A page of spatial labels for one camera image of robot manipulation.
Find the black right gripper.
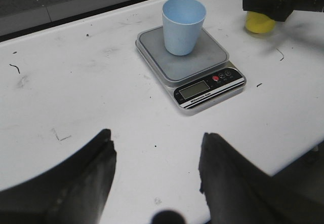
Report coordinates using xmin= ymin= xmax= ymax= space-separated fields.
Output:
xmin=242 ymin=0 xmax=323 ymax=22

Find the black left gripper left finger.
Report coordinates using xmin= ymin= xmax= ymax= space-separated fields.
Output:
xmin=1 ymin=129 xmax=116 ymax=223

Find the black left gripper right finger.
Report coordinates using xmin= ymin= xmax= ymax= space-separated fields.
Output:
xmin=198 ymin=133 xmax=323 ymax=223

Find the yellow squeeze bottle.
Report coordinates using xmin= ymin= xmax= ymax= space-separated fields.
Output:
xmin=245 ymin=11 xmax=276 ymax=33

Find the light blue plastic cup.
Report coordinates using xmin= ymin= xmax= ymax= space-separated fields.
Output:
xmin=162 ymin=0 xmax=207 ymax=56

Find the silver digital kitchen scale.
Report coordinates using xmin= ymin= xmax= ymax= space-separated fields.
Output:
xmin=135 ymin=27 xmax=247 ymax=115

